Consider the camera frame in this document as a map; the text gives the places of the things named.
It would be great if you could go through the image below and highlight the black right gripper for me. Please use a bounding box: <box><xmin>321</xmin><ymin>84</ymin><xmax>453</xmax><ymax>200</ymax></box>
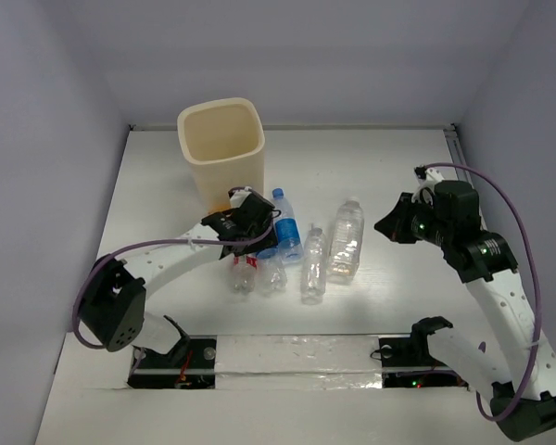
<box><xmin>373</xmin><ymin>191</ymin><xmax>452</xmax><ymax>247</ymax></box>

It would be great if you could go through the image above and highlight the tall blue cap bottle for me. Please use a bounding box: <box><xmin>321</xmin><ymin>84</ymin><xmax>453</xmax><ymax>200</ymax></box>
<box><xmin>272</xmin><ymin>188</ymin><xmax>303</xmax><ymax>263</ymax></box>

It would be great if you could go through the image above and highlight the small blue label bottle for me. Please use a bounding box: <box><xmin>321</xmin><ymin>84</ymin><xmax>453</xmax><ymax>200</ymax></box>
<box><xmin>257</xmin><ymin>248</ymin><xmax>287</xmax><ymax>296</ymax></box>

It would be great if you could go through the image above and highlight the large clear square bottle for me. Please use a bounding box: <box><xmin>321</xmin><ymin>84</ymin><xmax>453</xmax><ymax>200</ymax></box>
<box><xmin>327</xmin><ymin>197</ymin><xmax>365</xmax><ymax>284</ymax></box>

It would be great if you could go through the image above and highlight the slim clear white-cap bottle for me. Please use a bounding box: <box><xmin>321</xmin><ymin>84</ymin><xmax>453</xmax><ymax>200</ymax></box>
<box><xmin>300</xmin><ymin>225</ymin><xmax>327</xmax><ymax>304</ymax></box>

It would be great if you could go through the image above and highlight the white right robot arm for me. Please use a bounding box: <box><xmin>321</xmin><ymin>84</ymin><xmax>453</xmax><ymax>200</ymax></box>
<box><xmin>374</xmin><ymin>180</ymin><xmax>556</xmax><ymax>442</ymax></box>

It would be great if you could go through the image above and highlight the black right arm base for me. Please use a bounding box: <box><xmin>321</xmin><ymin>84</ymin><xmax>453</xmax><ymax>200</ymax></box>
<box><xmin>370</xmin><ymin>316</ymin><xmax>468</xmax><ymax>389</ymax></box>

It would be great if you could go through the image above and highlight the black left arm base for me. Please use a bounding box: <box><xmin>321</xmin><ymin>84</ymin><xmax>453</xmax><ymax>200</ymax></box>
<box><xmin>127</xmin><ymin>315</ymin><xmax>217</xmax><ymax>389</ymax></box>

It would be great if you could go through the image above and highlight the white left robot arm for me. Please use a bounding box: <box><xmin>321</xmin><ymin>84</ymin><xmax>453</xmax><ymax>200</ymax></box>
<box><xmin>72</xmin><ymin>187</ymin><xmax>281</xmax><ymax>367</ymax></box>

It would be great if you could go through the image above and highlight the cream plastic bin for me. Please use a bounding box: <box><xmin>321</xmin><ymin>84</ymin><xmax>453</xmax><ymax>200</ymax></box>
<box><xmin>177</xmin><ymin>97</ymin><xmax>265</xmax><ymax>211</ymax></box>

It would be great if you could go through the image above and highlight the orange juice bottle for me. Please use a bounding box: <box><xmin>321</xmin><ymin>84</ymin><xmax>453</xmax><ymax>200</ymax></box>
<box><xmin>212</xmin><ymin>200</ymin><xmax>232</xmax><ymax>211</ymax></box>

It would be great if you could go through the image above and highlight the red cap clear bottle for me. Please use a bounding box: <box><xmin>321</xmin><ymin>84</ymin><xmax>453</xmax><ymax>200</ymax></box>
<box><xmin>231</xmin><ymin>255</ymin><xmax>258</xmax><ymax>295</ymax></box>

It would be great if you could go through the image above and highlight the silver tape strip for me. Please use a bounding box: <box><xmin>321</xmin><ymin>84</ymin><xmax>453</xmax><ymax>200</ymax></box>
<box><xmin>214</xmin><ymin>335</ymin><xmax>383</xmax><ymax>391</ymax></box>

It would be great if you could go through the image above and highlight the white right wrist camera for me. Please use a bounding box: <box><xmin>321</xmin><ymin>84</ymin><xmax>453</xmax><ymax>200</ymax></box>
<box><xmin>411</xmin><ymin>166</ymin><xmax>444</xmax><ymax>206</ymax></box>

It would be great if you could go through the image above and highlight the aluminium side rail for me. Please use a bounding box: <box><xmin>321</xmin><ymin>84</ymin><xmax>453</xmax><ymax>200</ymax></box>
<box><xmin>443</xmin><ymin>124</ymin><xmax>473</xmax><ymax>185</ymax></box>

